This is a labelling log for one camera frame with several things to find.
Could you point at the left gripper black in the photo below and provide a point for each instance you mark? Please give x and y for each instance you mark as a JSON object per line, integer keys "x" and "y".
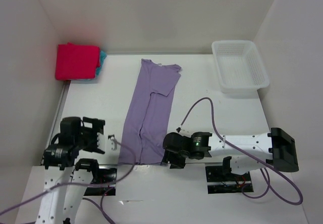
{"x": 98, "y": 126}

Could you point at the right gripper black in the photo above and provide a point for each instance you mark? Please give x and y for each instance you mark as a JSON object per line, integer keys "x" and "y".
{"x": 175, "y": 163}

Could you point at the lavender t shirt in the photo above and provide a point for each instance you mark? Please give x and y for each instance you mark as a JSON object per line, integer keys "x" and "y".
{"x": 147, "y": 119}

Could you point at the magenta t shirt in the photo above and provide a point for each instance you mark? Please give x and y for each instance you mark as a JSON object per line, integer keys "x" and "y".
{"x": 76, "y": 62}

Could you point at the cyan t shirt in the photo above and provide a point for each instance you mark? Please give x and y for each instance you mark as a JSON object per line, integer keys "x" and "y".
{"x": 102, "y": 57}

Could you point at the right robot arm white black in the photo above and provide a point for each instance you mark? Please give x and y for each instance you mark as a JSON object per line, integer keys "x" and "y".
{"x": 240, "y": 154}

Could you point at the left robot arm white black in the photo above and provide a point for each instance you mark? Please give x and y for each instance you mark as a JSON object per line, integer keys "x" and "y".
{"x": 66, "y": 176}

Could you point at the white plastic basket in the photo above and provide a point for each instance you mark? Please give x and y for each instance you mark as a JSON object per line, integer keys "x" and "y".
{"x": 240, "y": 66}

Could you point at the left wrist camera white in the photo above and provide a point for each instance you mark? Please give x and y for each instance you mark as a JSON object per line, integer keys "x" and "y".
{"x": 106, "y": 142}

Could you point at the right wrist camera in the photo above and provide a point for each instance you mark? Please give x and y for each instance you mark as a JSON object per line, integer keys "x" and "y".
{"x": 183, "y": 132}

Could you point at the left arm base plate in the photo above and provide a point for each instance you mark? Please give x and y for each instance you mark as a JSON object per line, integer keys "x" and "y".
{"x": 105, "y": 174}

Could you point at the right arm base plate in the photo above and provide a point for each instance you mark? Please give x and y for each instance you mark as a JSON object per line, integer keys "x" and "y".
{"x": 219, "y": 183}

